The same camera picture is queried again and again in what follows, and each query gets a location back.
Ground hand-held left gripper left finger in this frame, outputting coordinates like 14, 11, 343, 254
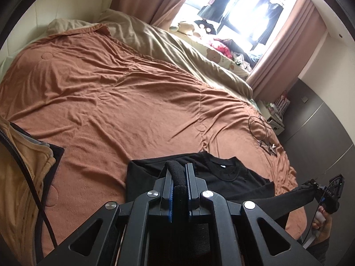
36, 161, 175, 266

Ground person's right hand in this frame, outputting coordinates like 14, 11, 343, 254
311, 205, 333, 240

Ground orange blanket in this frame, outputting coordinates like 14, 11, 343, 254
0, 23, 308, 266

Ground red cloth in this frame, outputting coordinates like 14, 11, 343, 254
208, 37, 231, 57

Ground beige duvet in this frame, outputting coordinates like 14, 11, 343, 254
46, 8, 253, 104

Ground black angular cable frames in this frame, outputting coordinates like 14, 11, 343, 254
258, 140, 278, 157

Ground bear print pillow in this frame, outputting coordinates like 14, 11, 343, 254
172, 30, 250, 79

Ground white strap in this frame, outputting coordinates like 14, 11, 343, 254
304, 227, 319, 248

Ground white headboard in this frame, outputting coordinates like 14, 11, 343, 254
0, 0, 111, 70

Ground white nightstand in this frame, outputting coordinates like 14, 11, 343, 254
258, 101, 286, 136

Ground black cable coil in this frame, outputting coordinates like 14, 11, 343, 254
248, 115, 274, 147

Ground black plush toy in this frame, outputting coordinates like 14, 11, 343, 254
194, 19, 217, 35

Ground pink curtain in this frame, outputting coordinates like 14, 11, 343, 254
245, 0, 328, 100
109, 0, 200, 29

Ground tan jacket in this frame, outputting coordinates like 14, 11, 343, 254
0, 115, 65, 258

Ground striped gift bag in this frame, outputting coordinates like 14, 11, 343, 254
273, 91, 290, 115

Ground person's right forearm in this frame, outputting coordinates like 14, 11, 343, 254
306, 229, 330, 257

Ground hanging dark clothes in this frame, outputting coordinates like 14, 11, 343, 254
197, 0, 285, 45

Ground beige plush toy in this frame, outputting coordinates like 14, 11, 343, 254
170, 21, 200, 38

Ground black sweater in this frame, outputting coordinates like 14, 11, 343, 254
126, 151, 317, 266

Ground black braided cable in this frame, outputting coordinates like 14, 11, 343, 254
0, 129, 59, 248

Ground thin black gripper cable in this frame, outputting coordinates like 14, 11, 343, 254
304, 186, 330, 244

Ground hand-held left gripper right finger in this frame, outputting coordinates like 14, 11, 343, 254
186, 163, 322, 266

